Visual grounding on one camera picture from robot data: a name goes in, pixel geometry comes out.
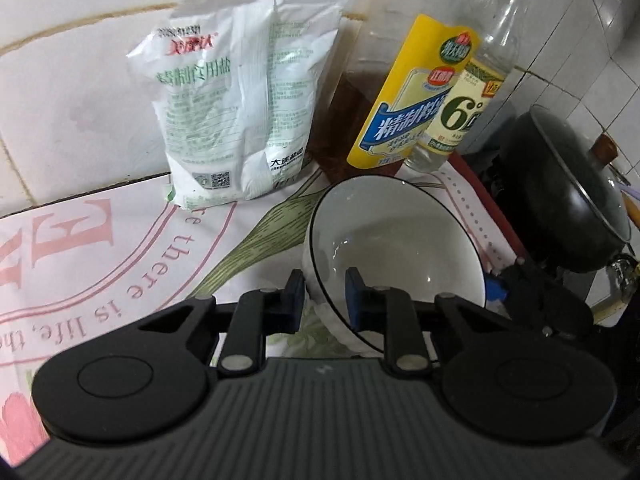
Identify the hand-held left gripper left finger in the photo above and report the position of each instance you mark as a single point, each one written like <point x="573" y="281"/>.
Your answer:
<point x="295" y="301"/>

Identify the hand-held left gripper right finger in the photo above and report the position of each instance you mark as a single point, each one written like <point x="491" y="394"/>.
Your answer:
<point x="354" y="301"/>

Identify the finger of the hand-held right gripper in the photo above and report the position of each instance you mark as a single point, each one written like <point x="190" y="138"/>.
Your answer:
<point x="537" y="295"/>

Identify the small white bowl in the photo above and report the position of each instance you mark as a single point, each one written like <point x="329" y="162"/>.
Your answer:
<point x="390" y="240"/>

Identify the black wok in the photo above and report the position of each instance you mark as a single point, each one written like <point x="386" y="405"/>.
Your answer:
<point x="545" y="210"/>

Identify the glass wok lid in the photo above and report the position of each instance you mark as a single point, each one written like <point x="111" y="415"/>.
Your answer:
<point x="585" y="180"/>

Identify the large yellow label bottle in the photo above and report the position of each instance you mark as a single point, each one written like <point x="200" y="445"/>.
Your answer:
<point x="385" y="132"/>

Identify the floral tablecloth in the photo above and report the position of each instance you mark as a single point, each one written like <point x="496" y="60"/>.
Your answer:
<point x="125" y="270"/>

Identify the small yellow cap bottle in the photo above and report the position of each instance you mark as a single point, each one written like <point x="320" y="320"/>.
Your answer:
<point x="452" y="120"/>

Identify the white salt bag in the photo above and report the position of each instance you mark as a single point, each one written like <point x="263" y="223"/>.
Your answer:
<point x="235" y="95"/>

